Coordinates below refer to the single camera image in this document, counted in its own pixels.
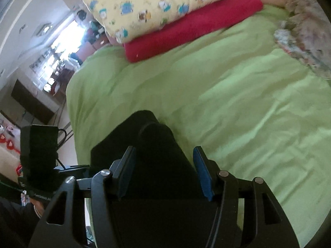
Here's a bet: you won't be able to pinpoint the dark wooden cabinet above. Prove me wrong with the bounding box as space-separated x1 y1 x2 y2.
11 80 55 124

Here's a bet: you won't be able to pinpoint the red folded blanket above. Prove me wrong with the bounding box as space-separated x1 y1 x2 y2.
124 0 263 63

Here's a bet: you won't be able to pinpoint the floral ruffled pillow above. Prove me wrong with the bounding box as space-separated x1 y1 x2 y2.
274 0 330 80

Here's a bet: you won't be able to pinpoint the green bed sheet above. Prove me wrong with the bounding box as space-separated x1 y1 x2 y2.
66 6 330 246

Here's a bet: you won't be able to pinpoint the person's left hand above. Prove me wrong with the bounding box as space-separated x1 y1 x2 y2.
25 197 45 219

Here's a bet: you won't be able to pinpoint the black pants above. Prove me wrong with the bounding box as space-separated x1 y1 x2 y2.
91 110 214 247

